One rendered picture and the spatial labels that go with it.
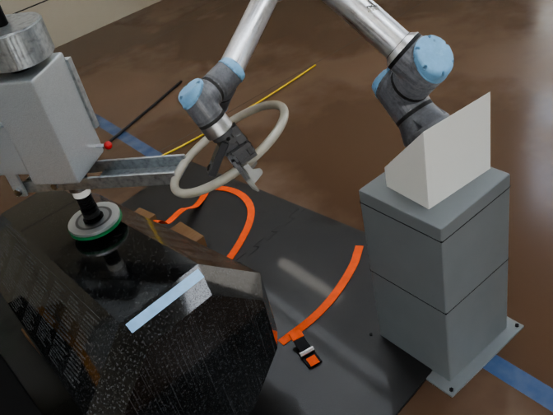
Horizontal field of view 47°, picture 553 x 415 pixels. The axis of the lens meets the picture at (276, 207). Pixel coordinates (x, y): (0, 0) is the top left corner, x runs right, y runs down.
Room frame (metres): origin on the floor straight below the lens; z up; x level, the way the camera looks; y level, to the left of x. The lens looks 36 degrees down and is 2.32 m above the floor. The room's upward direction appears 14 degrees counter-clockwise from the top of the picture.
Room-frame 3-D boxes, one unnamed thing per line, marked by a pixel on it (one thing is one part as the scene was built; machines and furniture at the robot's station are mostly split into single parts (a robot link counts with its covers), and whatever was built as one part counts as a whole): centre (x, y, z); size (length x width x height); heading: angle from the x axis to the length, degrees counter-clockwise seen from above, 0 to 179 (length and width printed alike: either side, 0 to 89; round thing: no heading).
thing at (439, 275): (1.92, -0.59, 0.43); 0.50 x 0.50 x 0.85; 31
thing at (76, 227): (2.16, 0.72, 0.90); 0.21 x 0.21 x 0.01
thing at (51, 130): (2.19, 0.80, 1.35); 0.36 x 0.22 x 0.45; 68
